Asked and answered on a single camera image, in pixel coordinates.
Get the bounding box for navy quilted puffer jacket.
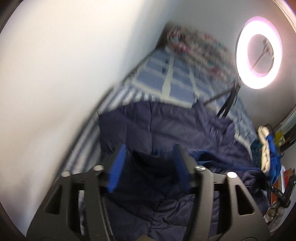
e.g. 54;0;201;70
99;101;269;240

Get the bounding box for blue and white folded clothes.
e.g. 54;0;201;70
250;126;281;185

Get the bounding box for blue white striped bed quilt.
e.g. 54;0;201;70
62;85;149;237

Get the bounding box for black tripod stand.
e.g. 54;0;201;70
204;75;242;118

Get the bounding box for blue checked bed sheet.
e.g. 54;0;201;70
127;49;257;149

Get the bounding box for floral patterned pillow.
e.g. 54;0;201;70
166;26;238;83

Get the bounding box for ring light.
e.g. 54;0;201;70
236;16;283;89

